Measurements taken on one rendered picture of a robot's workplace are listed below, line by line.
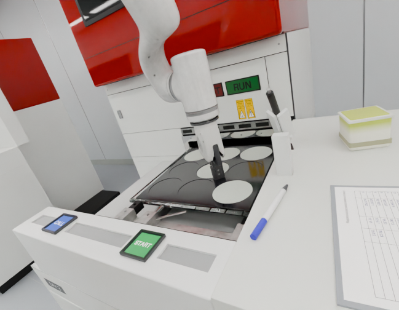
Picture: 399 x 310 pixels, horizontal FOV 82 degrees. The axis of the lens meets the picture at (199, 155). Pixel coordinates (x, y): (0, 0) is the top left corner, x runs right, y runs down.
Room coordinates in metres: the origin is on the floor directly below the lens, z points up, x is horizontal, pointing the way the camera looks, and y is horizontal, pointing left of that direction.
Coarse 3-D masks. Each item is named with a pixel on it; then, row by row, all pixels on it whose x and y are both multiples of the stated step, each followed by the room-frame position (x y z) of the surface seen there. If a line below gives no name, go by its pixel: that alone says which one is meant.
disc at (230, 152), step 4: (224, 148) 0.78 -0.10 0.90; (228, 148) 0.77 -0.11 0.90; (232, 148) 0.76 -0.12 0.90; (236, 148) 0.75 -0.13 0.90; (224, 152) 0.75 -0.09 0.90; (228, 152) 0.74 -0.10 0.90; (232, 152) 0.73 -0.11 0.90; (236, 152) 0.72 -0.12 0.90; (224, 156) 0.71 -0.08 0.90; (228, 156) 0.70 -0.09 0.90; (232, 156) 0.69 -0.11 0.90
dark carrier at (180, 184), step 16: (224, 160) 0.68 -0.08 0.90; (240, 160) 0.65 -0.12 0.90; (256, 160) 0.62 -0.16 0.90; (272, 160) 0.59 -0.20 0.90; (160, 176) 0.70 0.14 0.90; (176, 176) 0.67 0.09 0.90; (192, 176) 0.63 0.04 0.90; (240, 176) 0.55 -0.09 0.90; (256, 176) 0.53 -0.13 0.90; (144, 192) 0.62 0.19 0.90; (160, 192) 0.59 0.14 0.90; (176, 192) 0.56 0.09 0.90; (192, 192) 0.54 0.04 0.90; (208, 192) 0.52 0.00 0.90; (256, 192) 0.46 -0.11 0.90; (240, 208) 0.42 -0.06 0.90
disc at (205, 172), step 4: (208, 164) 0.68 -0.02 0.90; (224, 164) 0.65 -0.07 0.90; (200, 168) 0.67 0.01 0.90; (204, 168) 0.67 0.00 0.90; (208, 168) 0.66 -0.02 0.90; (224, 168) 0.63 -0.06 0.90; (228, 168) 0.62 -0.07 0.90; (200, 172) 0.64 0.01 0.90; (204, 172) 0.64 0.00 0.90; (208, 172) 0.63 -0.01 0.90; (224, 172) 0.60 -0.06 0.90; (200, 176) 0.62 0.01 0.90; (204, 176) 0.61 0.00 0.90; (208, 176) 0.60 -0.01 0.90; (212, 176) 0.60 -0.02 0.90
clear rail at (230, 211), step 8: (136, 200) 0.58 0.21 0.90; (144, 200) 0.56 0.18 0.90; (176, 208) 0.50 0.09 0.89; (184, 208) 0.48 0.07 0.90; (192, 208) 0.47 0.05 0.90; (200, 208) 0.46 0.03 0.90; (208, 208) 0.45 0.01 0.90; (216, 208) 0.44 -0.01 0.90; (224, 208) 0.43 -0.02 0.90; (240, 216) 0.40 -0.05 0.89
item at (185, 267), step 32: (32, 224) 0.50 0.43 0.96; (96, 224) 0.42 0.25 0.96; (128, 224) 0.38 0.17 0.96; (32, 256) 0.49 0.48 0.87; (64, 256) 0.38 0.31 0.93; (96, 256) 0.32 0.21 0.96; (160, 256) 0.28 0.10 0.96; (192, 256) 0.26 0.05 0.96; (224, 256) 0.24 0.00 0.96; (96, 288) 0.35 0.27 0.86; (128, 288) 0.28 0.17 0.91; (160, 288) 0.23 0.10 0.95; (192, 288) 0.21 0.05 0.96
